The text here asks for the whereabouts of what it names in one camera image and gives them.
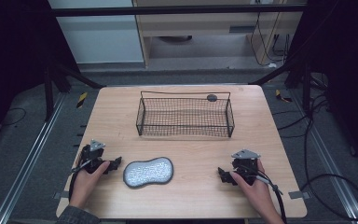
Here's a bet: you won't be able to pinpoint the white cabinet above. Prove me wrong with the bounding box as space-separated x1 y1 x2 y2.
48 0 145 64

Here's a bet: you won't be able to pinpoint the left hand-held gripper cable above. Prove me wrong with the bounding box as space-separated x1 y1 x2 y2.
68 159 93 202

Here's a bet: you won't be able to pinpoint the person's right hand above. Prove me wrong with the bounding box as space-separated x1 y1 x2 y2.
229 160 278 219

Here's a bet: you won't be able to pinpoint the aluminium floor rail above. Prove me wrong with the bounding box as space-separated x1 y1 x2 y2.
0 91 67 224
288 90 358 224

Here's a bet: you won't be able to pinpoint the person's left hand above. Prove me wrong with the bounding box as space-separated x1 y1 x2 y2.
69 161 111 210

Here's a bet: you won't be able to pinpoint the black hanging cables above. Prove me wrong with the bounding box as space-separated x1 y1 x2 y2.
249 11 293 67

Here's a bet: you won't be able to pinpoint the black horizontal frame bar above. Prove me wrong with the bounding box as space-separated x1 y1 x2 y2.
51 4 307 18

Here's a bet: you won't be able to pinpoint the hand-held gripper cable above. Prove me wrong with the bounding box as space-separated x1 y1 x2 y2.
241 163 289 224
68 159 93 202

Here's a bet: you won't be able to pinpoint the right hand-held gripper cable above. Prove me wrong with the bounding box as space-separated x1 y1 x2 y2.
241 163 289 224

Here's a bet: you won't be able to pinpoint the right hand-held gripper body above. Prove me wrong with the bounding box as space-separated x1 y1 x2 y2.
230 148 262 187

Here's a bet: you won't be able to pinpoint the silver scrubbing sponge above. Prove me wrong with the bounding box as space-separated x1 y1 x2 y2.
122 156 174 189

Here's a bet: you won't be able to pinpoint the grey tape piece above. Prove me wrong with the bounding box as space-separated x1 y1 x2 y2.
287 189 310 201
52 190 70 201

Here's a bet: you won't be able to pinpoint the black metal stand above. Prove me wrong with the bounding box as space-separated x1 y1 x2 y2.
43 59 106 123
249 55 314 114

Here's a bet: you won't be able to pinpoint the black floor cable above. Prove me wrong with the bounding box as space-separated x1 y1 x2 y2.
271 74 358 222
0 106 28 132

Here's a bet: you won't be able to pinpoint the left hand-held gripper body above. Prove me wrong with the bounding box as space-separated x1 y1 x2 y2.
79 139 107 175

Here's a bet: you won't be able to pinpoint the black curtain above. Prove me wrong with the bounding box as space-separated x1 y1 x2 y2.
0 0 81 150
283 0 358 172

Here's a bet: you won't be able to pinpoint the black wire mesh basket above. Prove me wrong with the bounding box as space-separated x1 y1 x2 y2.
135 90 236 139

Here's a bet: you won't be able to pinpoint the yellow black striped tape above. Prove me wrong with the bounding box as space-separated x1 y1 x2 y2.
274 89 293 104
76 91 89 109

